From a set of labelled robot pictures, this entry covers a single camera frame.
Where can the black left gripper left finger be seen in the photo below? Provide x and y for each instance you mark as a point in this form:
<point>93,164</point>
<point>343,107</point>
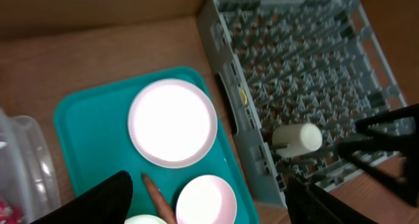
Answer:
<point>107,202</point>

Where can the large white plate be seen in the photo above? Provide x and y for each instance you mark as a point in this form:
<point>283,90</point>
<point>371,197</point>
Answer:
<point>172,123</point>

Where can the white paper cup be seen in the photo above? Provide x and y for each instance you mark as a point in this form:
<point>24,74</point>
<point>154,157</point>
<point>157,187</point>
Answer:
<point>296,139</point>

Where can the clear plastic bin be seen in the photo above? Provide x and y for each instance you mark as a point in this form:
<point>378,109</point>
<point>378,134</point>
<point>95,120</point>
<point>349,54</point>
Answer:
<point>28,178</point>

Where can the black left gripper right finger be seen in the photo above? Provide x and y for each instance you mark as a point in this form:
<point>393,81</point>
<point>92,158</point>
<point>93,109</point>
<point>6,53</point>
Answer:
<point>309,204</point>

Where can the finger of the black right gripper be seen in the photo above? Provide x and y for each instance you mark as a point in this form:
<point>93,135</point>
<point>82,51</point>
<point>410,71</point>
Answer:
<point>362,126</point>
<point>405,185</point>

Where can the teal plastic tray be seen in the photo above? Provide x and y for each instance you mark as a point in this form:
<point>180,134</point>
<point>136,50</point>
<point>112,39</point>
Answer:
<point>92,127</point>

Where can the red snack wrapper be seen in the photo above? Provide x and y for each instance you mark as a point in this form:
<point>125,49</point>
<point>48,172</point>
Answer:
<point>10,214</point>

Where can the grey dishwasher rack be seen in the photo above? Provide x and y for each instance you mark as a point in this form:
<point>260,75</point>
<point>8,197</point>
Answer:
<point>298,61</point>

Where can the yellow plastic spoon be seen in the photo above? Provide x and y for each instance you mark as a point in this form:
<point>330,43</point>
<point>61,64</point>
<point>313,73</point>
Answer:
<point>243,96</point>

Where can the white bowl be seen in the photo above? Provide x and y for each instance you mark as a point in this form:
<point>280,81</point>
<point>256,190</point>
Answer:
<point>144,219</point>

